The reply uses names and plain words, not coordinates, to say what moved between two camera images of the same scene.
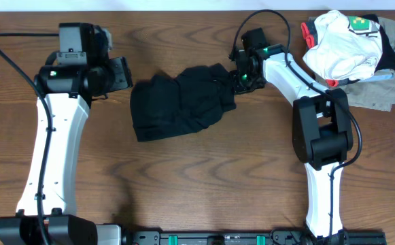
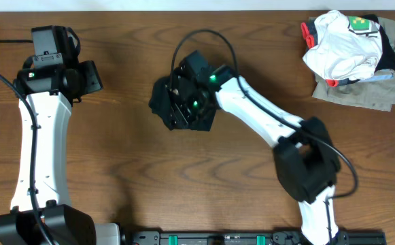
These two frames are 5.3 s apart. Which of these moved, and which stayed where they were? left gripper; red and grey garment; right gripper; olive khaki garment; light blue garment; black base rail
Moved: left gripper; right gripper
Stayed: olive khaki garment; black base rail; red and grey garment; light blue garment
